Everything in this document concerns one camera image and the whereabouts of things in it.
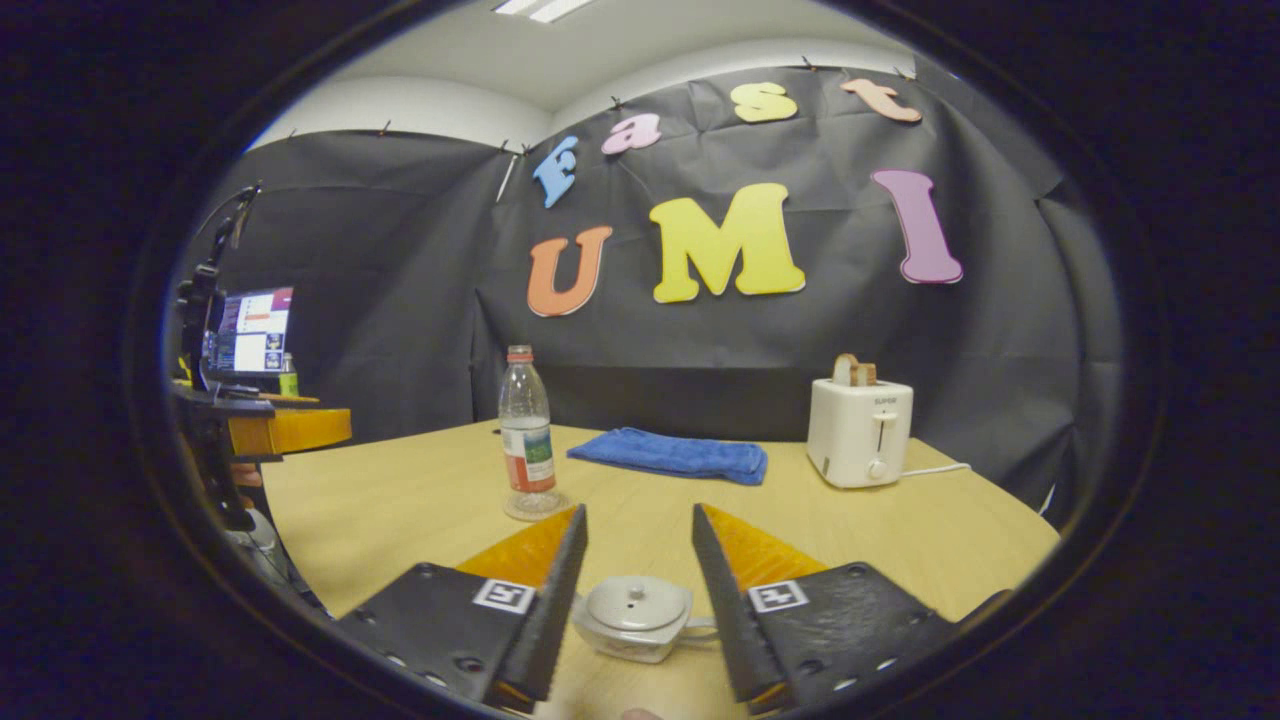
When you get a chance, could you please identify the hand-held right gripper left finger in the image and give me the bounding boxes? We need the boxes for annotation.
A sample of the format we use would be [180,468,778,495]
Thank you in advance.
[335,503,589,713]

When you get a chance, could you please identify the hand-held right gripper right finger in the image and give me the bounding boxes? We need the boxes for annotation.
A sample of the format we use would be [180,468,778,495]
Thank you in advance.
[692,503,961,713]

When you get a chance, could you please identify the white teacup lid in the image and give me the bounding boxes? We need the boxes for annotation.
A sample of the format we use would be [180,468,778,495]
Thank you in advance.
[585,575,693,633]

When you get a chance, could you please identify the white ceramic teacup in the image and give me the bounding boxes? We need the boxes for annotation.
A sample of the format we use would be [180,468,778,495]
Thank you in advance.
[572,590,721,665]

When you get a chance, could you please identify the round coaster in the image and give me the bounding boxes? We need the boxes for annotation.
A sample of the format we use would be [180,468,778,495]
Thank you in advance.
[503,490,572,523]

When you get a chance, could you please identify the clear plastic water bottle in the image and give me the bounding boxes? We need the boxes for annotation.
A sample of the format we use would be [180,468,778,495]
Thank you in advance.
[498,345,561,521]

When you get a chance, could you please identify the computer monitor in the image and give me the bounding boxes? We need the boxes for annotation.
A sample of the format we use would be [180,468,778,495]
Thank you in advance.
[210,288,296,378]

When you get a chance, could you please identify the black backdrop cloth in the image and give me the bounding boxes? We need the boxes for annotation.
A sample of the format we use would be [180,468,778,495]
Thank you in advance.
[165,55,1126,531]

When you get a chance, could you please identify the blue towel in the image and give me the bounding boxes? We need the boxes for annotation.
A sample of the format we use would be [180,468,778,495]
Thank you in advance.
[567,427,769,487]

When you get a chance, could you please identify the white toaster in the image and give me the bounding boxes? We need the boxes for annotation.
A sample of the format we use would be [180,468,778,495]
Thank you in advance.
[806,378,914,489]

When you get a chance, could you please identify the ceiling light panel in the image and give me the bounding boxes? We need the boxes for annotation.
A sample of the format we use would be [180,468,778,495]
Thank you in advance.
[492,0,599,24]

